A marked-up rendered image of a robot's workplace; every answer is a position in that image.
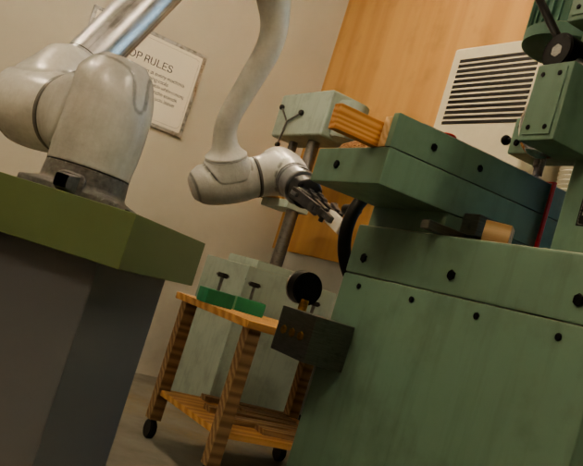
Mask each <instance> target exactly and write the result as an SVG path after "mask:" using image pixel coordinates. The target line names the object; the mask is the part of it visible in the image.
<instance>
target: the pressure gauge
mask: <svg viewBox="0 0 583 466"><path fill-rule="evenodd" d="M321 292H322V283H321V280H320V278H319V277H318V276H317V275H316V274H314V273H311V272H307V271H305V270H298V271H295V272H294V273H292V274H291V275H290V277H289V278H288V280H287V283H286V294H287V296H288V298H289V299H290V300H291V301H292V302H294V303H298V304H299V306H298V310H302V311H305V312H306V309H307V306H308V305H311V304H313V303H315V302H316V301H317V300H318V299H319V297H320V295H321Z"/></svg>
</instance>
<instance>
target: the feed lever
mask: <svg viewBox="0 0 583 466"><path fill-rule="evenodd" d="M535 1H536V3H537V5H538V7H539V10H540V13H541V15H542V16H543V18H544V20H545V22H546V24H547V26H548V29H549V31H550V33H551V35H552V39H551V40H550V41H549V42H548V43H547V45H546V46H545V48H544V51H543V54H542V64H543V65H549V64H556V63H563V62H570V61H577V62H578V63H579V64H581V65H582V66H583V42H581V41H580V40H579V39H578V38H576V37H574V36H573V35H571V34H569V33H567V32H563V33H561V32H560V30H559V28H558V26H557V24H556V22H555V20H554V18H553V16H552V13H551V11H550V9H549V8H548V6H547V3H546V1H545V0H535Z"/></svg>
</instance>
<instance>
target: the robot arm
mask: <svg viewBox="0 0 583 466"><path fill-rule="evenodd" d="M181 1H182V0H114V1H112V2H111V3H110V4H109V5H108V6H107V7H106V8H105V9H104V10H103V11H102V12H101V13H100V14H99V15H98V16H97V17H96V18H95V19H94V20H93V21H92V22H91V23H90V24H89V25H88V26H87V27H86V28H85V29H84V30H82V31H81V32H80V33H79V34H78V35H77V36H76V37H75V38H74V39H73V40H72V41H71V42H70V43H50V44H48V45H47V46H45V48H43V49H42V50H40V51H39V52H37V53H35V54H34V55H31V56H30V57H28V58H26V59H25V60H23V61H21V62H19V63H17V64H16V65H15V66H14V67H8V68H6V69H4V70H3V71H1V72H0V131H1V132H2V133H3V134H4V136H5V137H7V138H8V139H9V140H11V141H13V142H14V143H16V144H19V145H21V146H24V147H27V148H30V149H33V150H36V151H40V152H45V153H48V154H47V156H46V159H45V161H44V163H43V167H42V169H41V171H40V173H39V174H36V173H27V172H18V175H17V177H18V178H23V179H27V180H29V181H32V182H35V183H39V184H42V185H45V186H47V187H51V188H54V189H57V190H62V191H65V192H68V193H71V194H74V195H78V196H81V197H83V198H86V199H90V200H93V201H96V202H100V203H104V204H107V205H110V206H113V207H117V208H119V209H122V210H125V209H126V210H129V211H130V212H132V213H135V212H133V211H132V210H131V209H130V208H129V207H128V206H126V204H125V199H126V195H127V191H128V187H129V185H130V180H131V178H132V175H133V173H134V171H135V169H136V167H137V165H138V163H139V160H140V158H141V155H142V152H143V147H144V145H145V142H146V139H147V136H148V132H149V129H150V126H151V122H152V117H153V112H154V87H153V82H152V81H151V80H150V77H149V74H148V71H147V70H146V69H145V68H144V67H142V66H140V65H139V64H137V63H135V62H133V61H131V60H129V59H128V58H127V56H128V55H129V54H130V53H131V52H132V51H133V50H134V49H135V48H136V47H137V46H138V45H139V44H140V43H141V42H142V41H143V40H144V39H145V38H146V37H147V36H148V35H149V34H150V33H151V32H152V31H153V30H154V29H155V27H156V26H157V25H158V24H159V23H160V22H161V21H162V20H163V19H164V18H165V17H166V16H167V15H168V14H169V13H170V12H171V11H172V10H173V9H174V8H175V7H176V6H177V5H178V4H179V3H180V2H181ZM256 3H257V6H258V11H259V16H260V32H259V36H258V40H257V42H256V45H255V47H254V50H253V51H252V53H251V55H250V57H249V58H248V60H247V62H246V64H245V66H244V67H243V69H242V72H241V73H240V75H239V77H238V78H237V79H236V81H235V83H234V85H233V87H232V88H231V90H230V92H229V94H228V96H227V98H226V100H225V102H224V103H223V105H222V106H221V108H220V110H219V113H218V115H217V119H216V123H215V126H214V131H213V140H212V147H211V149H210V151H209V152H208V153H207V154H206V155H205V160H204V162H203V163H202V164H200V165H197V166H196V167H195V168H194V169H193V170H192V171H191V172H190V175H189V176H188V184H189V188H190V191H191V193H192V196H193V198H194V199H195V200H196V201H198V202H201V203H203V204H208V205H224V204H233V203H238V202H246V201H249V200H252V199H254V198H259V197H266V196H280V197H284V198H285V199H286V200H287V201H288V202H290V203H292V204H295V205H296V206H298V207H299V208H302V209H306V210H307V211H309V212H310V213H311V214H312V215H318V216H319V218H318V221H319V222H321V223H322V222H323V221H325V222H326V223H327V224H328V225H329V226H330V227H331V228H332V229H333V230H334V231H335V232H336V233H337V234H339V231H340V226H341V221H342V217H343V214H342V212H341V210H340V208H339V207H338V204H337V203H336V202H332V203H328V200H327V199H326V198H325V197H324V195H323V194H322V188H321V186H320V184H317V183H315V182H313V181H311V177H312V174H313V173H312V172H311V171H310V170H309V169H308V168H307V166H306V164H305V162H304V161H303V159H302V158H301V157H300V156H298V155H297V154H296V153H294V152H293V151H291V150H289V149H287V148H284V147H279V146H276V147H271V148H268V149H267V150H265V151H264V152H263V153H262V154H259V155H257V156H253V157H248V155H247V152H246V151H245V150H244V149H243V148H241V146H240V145H239V143H238V140H237V129H238V126H239V123H240V121H241V119H242V116H243V115H244V113H245V111H246V110H247V108H248V106H249V105H250V103H251V102H252V100H253V99H254V97H255V96H256V94H257V93H258V91H259V89H260V88H261V86H262V85H263V83H264V81H265V80H266V78H267V76H268V74H269V73H270V71H271V70H272V68H273V67H274V66H275V64H276V62H277V60H278V59H279V56H280V54H281V51H282V49H283V46H284V44H285V41H286V38H287V34H288V29H289V23H290V13H291V3H292V0H256ZM135 214H136V213H135ZM324 219H325V220H324Z"/></svg>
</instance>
